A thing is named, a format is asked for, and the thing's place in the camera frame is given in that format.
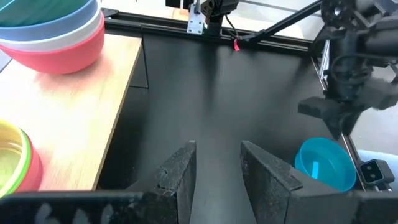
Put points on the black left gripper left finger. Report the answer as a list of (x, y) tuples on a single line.
[(177, 186)]

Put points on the translucent blue plastic bowl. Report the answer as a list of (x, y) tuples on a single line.
[(326, 161)]

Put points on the translucent green plastic bowl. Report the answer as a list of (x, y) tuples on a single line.
[(27, 152)]

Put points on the white ribbed bowl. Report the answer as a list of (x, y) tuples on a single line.
[(74, 40)]

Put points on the black table-level camera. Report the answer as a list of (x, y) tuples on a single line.
[(371, 171)]

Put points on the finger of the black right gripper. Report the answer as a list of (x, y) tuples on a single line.
[(339, 119), (381, 93)]

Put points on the light blue bowl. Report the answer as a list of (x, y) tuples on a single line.
[(62, 26)]

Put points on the coral red bowl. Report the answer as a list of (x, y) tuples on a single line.
[(62, 60)]

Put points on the black metal table frame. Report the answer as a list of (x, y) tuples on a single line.
[(161, 27)]

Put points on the silver metal bracket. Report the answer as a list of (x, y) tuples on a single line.
[(195, 21)]

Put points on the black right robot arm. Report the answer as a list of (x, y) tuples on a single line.
[(342, 12)]

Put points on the light wooden shelf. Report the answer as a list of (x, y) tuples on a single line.
[(68, 118)]

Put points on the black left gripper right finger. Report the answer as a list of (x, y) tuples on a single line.
[(264, 186)]

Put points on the translucent yellow plastic bowl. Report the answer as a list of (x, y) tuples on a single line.
[(9, 152)]

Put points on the dark teal bowl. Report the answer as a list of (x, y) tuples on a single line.
[(37, 11)]

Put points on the translucent pink plastic bowl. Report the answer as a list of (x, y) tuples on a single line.
[(35, 168)]

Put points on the small red tag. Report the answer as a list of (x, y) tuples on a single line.
[(236, 45)]

